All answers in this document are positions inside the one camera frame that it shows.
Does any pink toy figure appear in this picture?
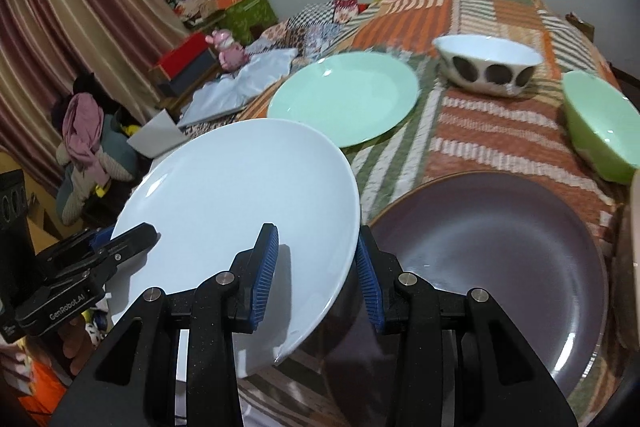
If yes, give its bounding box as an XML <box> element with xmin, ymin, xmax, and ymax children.
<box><xmin>205</xmin><ymin>29</ymin><xmax>251</xmax><ymax>72</ymax></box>

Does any orange cloth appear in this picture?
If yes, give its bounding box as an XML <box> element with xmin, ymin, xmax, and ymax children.
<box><xmin>0</xmin><ymin>342</ymin><xmax>68</xmax><ymax>427</ymax></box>

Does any green box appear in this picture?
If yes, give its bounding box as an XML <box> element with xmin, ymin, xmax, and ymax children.
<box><xmin>220</xmin><ymin>0</ymin><xmax>278</xmax><ymax>42</ymax></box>

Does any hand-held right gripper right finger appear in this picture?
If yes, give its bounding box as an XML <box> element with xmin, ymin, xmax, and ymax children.
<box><xmin>356</xmin><ymin>224</ymin><xmax>578</xmax><ymax>427</ymax></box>

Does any person's left hand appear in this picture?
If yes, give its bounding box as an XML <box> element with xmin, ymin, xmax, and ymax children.
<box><xmin>50</xmin><ymin>314</ymin><xmax>98</xmax><ymax>378</ymax></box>

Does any mint green plate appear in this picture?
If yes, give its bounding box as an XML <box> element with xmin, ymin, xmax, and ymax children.
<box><xmin>266</xmin><ymin>52</ymin><xmax>420</xmax><ymax>148</ymax></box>

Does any brown striped curtain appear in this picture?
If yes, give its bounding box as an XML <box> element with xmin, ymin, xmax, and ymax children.
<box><xmin>0</xmin><ymin>0</ymin><xmax>188</xmax><ymax>198</ymax></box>

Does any pile of clothes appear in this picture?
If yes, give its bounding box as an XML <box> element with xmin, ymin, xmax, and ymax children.
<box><xmin>52</xmin><ymin>77</ymin><xmax>146</xmax><ymax>225</ymax></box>

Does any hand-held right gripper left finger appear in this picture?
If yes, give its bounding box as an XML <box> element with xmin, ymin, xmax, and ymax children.
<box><xmin>50</xmin><ymin>223</ymin><xmax>281</xmax><ymax>427</ymax></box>

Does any grey plastic bag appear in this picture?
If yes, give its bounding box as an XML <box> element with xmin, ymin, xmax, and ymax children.
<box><xmin>177</xmin><ymin>48</ymin><xmax>298</xmax><ymax>128</ymax></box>

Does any white notebook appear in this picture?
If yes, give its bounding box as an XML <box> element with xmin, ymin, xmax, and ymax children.
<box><xmin>126</xmin><ymin>111</ymin><xmax>186</xmax><ymax>158</ymax></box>

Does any pale green plate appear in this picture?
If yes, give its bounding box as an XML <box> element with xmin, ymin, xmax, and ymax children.
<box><xmin>561</xmin><ymin>70</ymin><xmax>640</xmax><ymax>184</ymax></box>

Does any orange striped patchwork blanket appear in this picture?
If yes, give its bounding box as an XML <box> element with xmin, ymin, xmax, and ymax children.
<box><xmin>235</xmin><ymin>0</ymin><xmax>631</xmax><ymax>427</ymax></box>

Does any white plate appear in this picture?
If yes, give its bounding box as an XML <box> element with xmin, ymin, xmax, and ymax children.
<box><xmin>109</xmin><ymin>118</ymin><xmax>362</xmax><ymax>380</ymax></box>

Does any white bowl with black dots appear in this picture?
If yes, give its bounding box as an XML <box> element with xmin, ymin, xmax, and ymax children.
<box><xmin>432</xmin><ymin>35</ymin><xmax>543</xmax><ymax>98</ymax></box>

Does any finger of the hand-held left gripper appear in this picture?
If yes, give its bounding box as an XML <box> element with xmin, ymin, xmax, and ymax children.
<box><xmin>37</xmin><ymin>227</ymin><xmax>114</xmax><ymax>274</ymax></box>
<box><xmin>47</xmin><ymin>223</ymin><xmax>159</xmax><ymax>288</ymax></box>

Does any red and grey box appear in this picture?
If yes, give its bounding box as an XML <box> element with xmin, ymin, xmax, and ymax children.
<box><xmin>149</xmin><ymin>33</ymin><xmax>221</xmax><ymax>98</ymax></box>

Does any blue checked patchwork quilt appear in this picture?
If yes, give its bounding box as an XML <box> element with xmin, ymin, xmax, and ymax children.
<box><xmin>250</xmin><ymin>0</ymin><xmax>373</xmax><ymax>62</ymax></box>

